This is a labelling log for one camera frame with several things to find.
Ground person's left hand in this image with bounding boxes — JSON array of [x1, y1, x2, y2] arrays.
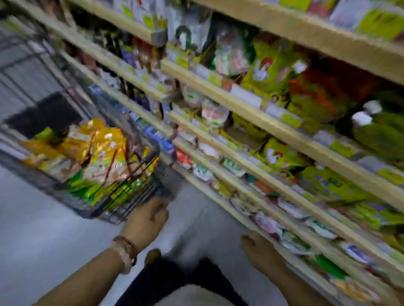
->
[[120, 197, 170, 254]]

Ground person's right hand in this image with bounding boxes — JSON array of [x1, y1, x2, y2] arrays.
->
[[240, 230, 286, 278]]

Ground pile of seasoning packets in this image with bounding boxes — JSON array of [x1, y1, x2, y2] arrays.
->
[[22, 116, 162, 209]]

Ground grey wire shopping cart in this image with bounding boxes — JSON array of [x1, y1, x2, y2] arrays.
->
[[0, 19, 173, 225]]

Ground wooden store shelving with goods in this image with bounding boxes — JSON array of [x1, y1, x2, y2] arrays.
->
[[13, 0, 404, 306]]

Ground person's right forearm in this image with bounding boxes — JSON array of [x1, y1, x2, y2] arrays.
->
[[270, 265, 338, 306]]

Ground person's left forearm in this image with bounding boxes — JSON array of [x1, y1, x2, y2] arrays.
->
[[35, 247, 130, 306]]

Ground black plastic cart flap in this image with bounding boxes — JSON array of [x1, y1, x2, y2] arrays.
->
[[5, 93, 84, 138]]

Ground brown shoe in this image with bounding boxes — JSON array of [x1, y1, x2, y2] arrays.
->
[[144, 248, 162, 266]]

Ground black trousers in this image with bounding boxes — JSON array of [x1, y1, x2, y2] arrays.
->
[[117, 255, 250, 306]]

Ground grey shirt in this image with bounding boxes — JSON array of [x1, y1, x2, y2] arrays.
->
[[154, 284, 236, 306]]

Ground row of blue packets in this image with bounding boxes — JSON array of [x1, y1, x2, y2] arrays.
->
[[91, 82, 176, 157]]

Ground rows of assorted seasoning packets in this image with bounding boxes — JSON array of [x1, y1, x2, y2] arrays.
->
[[161, 0, 404, 303]]

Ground row of small dark bottles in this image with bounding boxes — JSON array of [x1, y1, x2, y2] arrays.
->
[[88, 22, 166, 73]]

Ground dark red bracelet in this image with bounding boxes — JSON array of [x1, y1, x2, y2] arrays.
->
[[115, 235, 138, 266]]

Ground white bead bracelet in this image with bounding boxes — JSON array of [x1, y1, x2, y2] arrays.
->
[[110, 240, 135, 276]]

